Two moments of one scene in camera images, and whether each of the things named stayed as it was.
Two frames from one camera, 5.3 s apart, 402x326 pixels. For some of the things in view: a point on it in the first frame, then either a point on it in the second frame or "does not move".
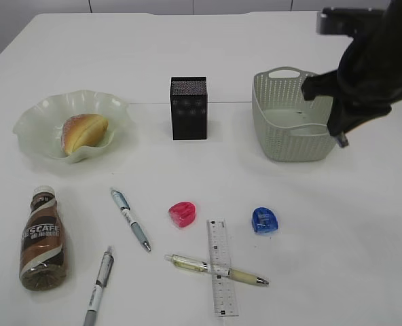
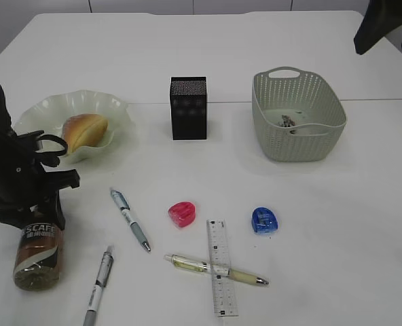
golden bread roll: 82,130 does not move
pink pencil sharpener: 182,213 does not move
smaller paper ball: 342,140 -> 286,121
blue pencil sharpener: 264,221 does not move
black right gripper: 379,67 -> 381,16
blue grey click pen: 124,206 does not move
